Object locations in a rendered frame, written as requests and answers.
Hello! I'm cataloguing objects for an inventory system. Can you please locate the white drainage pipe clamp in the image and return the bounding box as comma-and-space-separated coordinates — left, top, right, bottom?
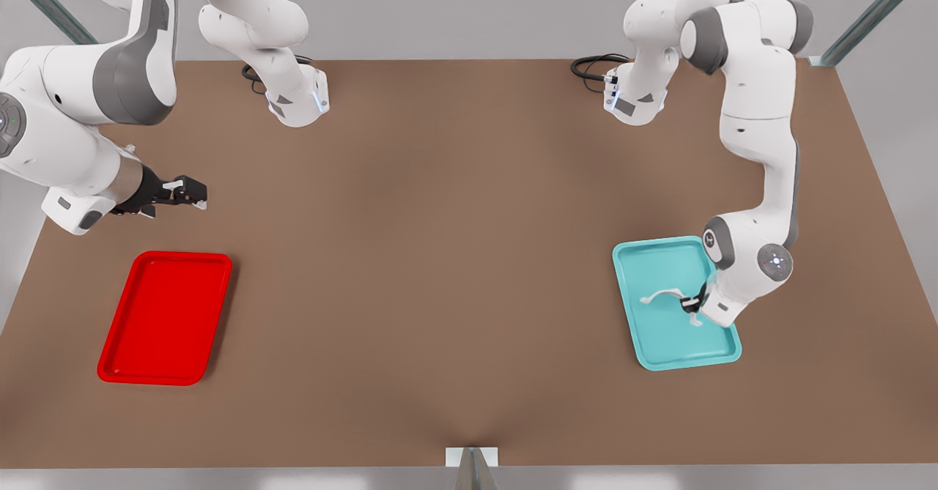
640, 288, 687, 308

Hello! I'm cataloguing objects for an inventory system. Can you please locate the teal rectangular tray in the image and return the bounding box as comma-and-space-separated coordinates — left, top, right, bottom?
612, 236, 743, 372

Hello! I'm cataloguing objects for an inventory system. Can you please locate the red rectangular tray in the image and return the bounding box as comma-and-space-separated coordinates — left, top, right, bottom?
97, 250, 234, 387

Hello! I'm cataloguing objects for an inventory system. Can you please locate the black cable loop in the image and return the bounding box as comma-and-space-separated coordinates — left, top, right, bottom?
570, 53, 633, 96
241, 55, 316, 97

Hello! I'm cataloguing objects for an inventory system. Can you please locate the silver frame post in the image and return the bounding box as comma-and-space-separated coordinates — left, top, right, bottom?
445, 446, 500, 490
0, 0, 98, 46
808, 0, 938, 68

